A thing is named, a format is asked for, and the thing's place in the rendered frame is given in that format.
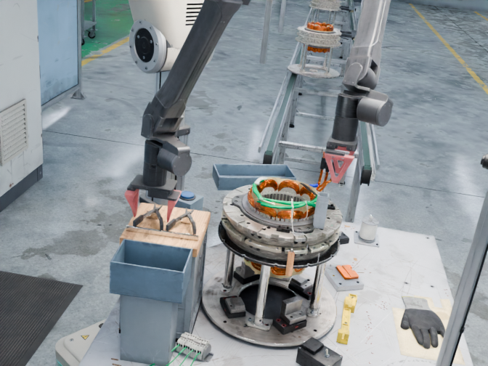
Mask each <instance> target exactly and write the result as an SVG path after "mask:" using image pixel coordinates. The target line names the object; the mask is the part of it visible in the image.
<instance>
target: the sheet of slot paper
mask: <svg viewBox="0 0 488 366"><path fill-rule="evenodd" d="M414 297H417V298H424V299H426V300H427V301H428V306H429V308H430V309H431V310H432V311H434V312H435V313H436V314H437V315H438V316H439V317H440V319H441V321H442V322H443V325H444V328H445V330H446V328H447V323H448V321H449V318H450V314H451V311H452V307H451V303H450V300H449V299H440V301H441V304H442V308H439V307H434V303H433V300H432V298H429V297H424V296H415V295H414ZM404 311H405V309H400V308H394V307H392V312H393V316H394V322H395V327H396V334H397V338H398V342H399V349H400V353H401V355H405V356H409V357H417V358H422V359H431V360H436V361H437V357H438V355H439V350H440V348H441V345H442V341H443V338H442V335H438V338H439V345H438V347H437V348H434V347H433V346H432V345H431V347H430V349H425V348H424V347H423V346H422V345H420V344H419V343H418V342H417V340H416V338H415V335H414V333H413V331H412V329H411V328H410V327H409V329H408V330H404V329H402V328H401V327H400V324H401V321H402V316H403V314H404ZM453 363H455V364H459V365H465V362H464V359H463V355H462V353H461V350H460V347H459V345H458V348H457V351H456V354H455V358H454V361H453Z"/></svg>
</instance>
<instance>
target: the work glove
mask: <svg viewBox="0 0 488 366"><path fill-rule="evenodd" d="M402 299H403V301H404V304H405V311H404V314H403V316H402V321H401V324H400V327H401V328H402V329H404V330H408V329H409V327H410V328H411V329H412V331H413V333H414V335H415V338H416V340H417V342H418V343H419V344H420V345H422V346H423V347H424V348H425V349H430V347H431V345H432V346H433V347H434V348H437V347H438V345H439V338H438V335H442V338H443V337H444V334H445V328H444V325H443V322H442V321H441V319H440V317H439V316H438V315H437V314H436V313H435V312H434V311H432V310H431V309H430V308H429V306H428V301H427V300H426V299H424V298H417V297H412V296H402ZM429 334H430V335H431V342H430V336H429Z"/></svg>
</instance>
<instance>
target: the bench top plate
mask: <svg viewBox="0 0 488 366"><path fill-rule="evenodd" d="M344 225H347V226H350V227H346V228H344V227H345V226H344ZM342 227H343V228H342ZM360 227H361V224H355V223H349V222H344V221H343V222H342V223H341V226H340V231H342V232H343V233H344V234H346V235H347V236H348V237H349V243H348V244H343V245H340V247H339V250H338V253H337V256H334V257H333V258H332V259H331V260H329V261H327V264H326V265H330V264H331V265H335V264H348V265H351V267H352V270H354V271H355V272H356V273H357V274H358V275H359V279H360V280H361V281H362V282H363V283H364V288H363V289H362V290H347V291H338V292H337V291H336V290H335V288H334V287H333V286H332V284H331V283H330V281H329V280H328V278H326V276H325V275H324V279H323V284H322V285H323V286H324V287H325V288H326V289H327V290H328V291H329V292H330V294H331V295H332V297H333V298H334V300H335V303H336V306H337V316H336V320H335V323H334V325H333V326H332V328H331V329H330V330H329V331H328V332H327V333H326V334H324V336H322V337H321V338H318V339H317V340H318V341H320V342H322V343H323V344H324V345H325V346H327V347H328V348H330V349H332V350H333V351H335V352H337V353H338V354H340V355H342V356H343V359H342V363H341V366H435V365H436V360H431V359H422V358H417V357H409V356H405V355H401V353H400V349H399V342H398V338H397V331H396V327H395V322H394V316H393V312H392V307H394V308H400V309H405V304H404V301H403V299H402V296H412V297H414V295H415V296H424V297H429V298H432V300H433V303H434V307H439V308H442V304H441V301H440V299H449V300H450V303H451V307H452V306H453V304H454V300H453V297H452V293H451V290H450V286H449V283H448V280H447V276H446V273H445V270H444V266H443V263H442V259H441V256H440V254H439V249H438V247H437V244H436V240H435V237H434V236H432V235H423V234H418V233H413V232H405V231H400V230H395V229H386V228H381V227H378V228H377V231H376V234H377V235H378V237H379V243H380V247H379V248H377V247H372V246H367V245H359V244H355V243H354V231H358V232H359V231H360ZM353 228H354V229H353ZM226 257H227V247H226V246H225V245H224V244H223V243H219V244H216V245H213V246H211V247H209V248H207V249H206V259H205V268H204V276H203V288H204V286H205V284H206V283H207V282H208V280H209V279H210V278H211V277H213V276H214V275H215V274H216V273H218V272H220V271H221V270H224V269H225V264H226ZM353 258H357V260H358V261H355V260H354V259H353ZM352 262H353V263H352ZM352 265H353V266H352ZM370 272H371V273H370ZM349 293H352V294H356V295H357V304H356V306H355V310H354V313H351V316H350V324H349V331H350V332H349V340H348V343H347V345H346V344H342V343H336V339H337V335H338V329H341V322H342V316H343V304H344V299H345V298H346V296H348V294H349ZM346 294H347V295H346ZM348 297H349V296H348ZM382 301H383V302H382ZM381 304H382V305H381ZM384 307H385V308H384ZM381 308H382V309H381ZM368 315H369V316H368ZM358 318H359V319H358ZM360 319H364V320H360ZM371 323H372V324H371ZM119 327H120V297H119V298H118V300H117V301H116V303H115V305H114V307H113V308H112V310H111V312H110V313H109V315H108V316H107V319H106V320H105V322H104V323H103V325H102V327H101V328H100V330H99V332H98V334H97V335H96V337H95V338H94V340H93V341H92V343H91V345H90V347H89V348H88V350H87V352H86V353H85V355H84V357H83V359H82V360H81V362H80V364H79V365H78V366H150V365H148V364H143V363H138V362H129V361H124V360H120V355H121V334H120V333H119ZM366 328H367V329H366ZM371 328H372V329H371ZM365 330H366V331H365ZM368 331H369V332H368ZM192 334H193V335H196V336H198V337H199V338H202V339H205V340H209V341H210V345H211V351H210V352H212V353H214V355H213V357H212V358H211V360H210V361H209V362H206V361H204V360H199V359H197V357H196V359H195V361H194V362H193V364H192V366H300V365H299V364H298V363H296V356H297V351H298V347H299V346H301V345H297V346H264V345H260V344H256V343H251V342H247V341H244V340H242V339H239V338H236V337H234V336H233V335H230V334H229V333H227V332H225V331H223V330H222V329H221V328H219V327H218V326H217V325H215V324H214V323H213V322H212V321H211V319H210V318H209V317H208V315H207V314H206V312H205V310H204V308H203V305H202V302H201V305H200V309H199V312H198V316H197V319H196V322H195V326H194V329H193V332H192ZM368 339H369V340H368ZM325 342H327V343H325ZM371 343H372V344H371ZM328 345H333V346H328ZM459 347H460V350H461V353H462V355H463V359H464V362H465V365H459V364H455V363H452V366H473V363H472V360H471V355H470V353H469V350H468V346H467V343H466V340H465V336H464V333H462V335H461V338H460V342H459ZM336 348H337V349H336ZM371 352H372V353H373V354H372V353H371ZM351 354H352V355H353V356H354V357H355V358H356V359H355V358H354V357H353V356H352V355H351ZM357 360H358V361H357ZM369 362H370V363H371V364H369Z"/></svg>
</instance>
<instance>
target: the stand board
mask: <svg viewBox="0 0 488 366"><path fill-rule="evenodd" d="M153 207H154V204H150V203H141V204H140V206H139V207H138V209H137V215H136V217H134V216H133V217H132V218H131V221H130V222H129V224H128V225H129V226H133V220H135V218H137V217H138V216H139V215H143V214H145V213H147V211H151V210H153ZM167 210H168V206H163V207H162V208H161V209H160V210H159V212H160V214H161V216H162V217H163V230H165V231H167V230H166V225H167V224H168V222H167ZM185 210H186V208H176V207H174V209H173V211H172V213H171V218H170V220H169V221H171V220H172V219H176V218H177V217H179V216H181V215H182V214H185ZM191 216H192V217H193V220H194V221H195V223H196V228H197V232H196V235H199V237H198V241H194V240H185V239H179V238H174V237H164V236H159V235H150V234H145V233H139V232H130V231H126V228H125V230H124V231H123V233H122V235H121V236H120V242H119V245H120V244H121V243H122V241H123V239H129V240H138V241H144V242H149V243H159V244H164V245H173V246H179V247H184V248H193V251H192V257H197V256H198V252H199V250H200V247H201V244H202V241H203V238H204V236H205V233H206V230H207V227H208V223H209V221H210V218H211V212H207V211H197V210H194V211H193V212H192V214H191ZM137 227H144V228H150V229H160V223H159V219H148V218H144V219H143V221H142V222H141V223H139V224H138V225H137ZM169 231H170V232H180V233H185V234H191V235H193V233H192V225H191V224H184V223H181V220H180V221H178V222H177V223H176V224H175V225H174V226H173V227H172V228H171V229H170V230H169Z"/></svg>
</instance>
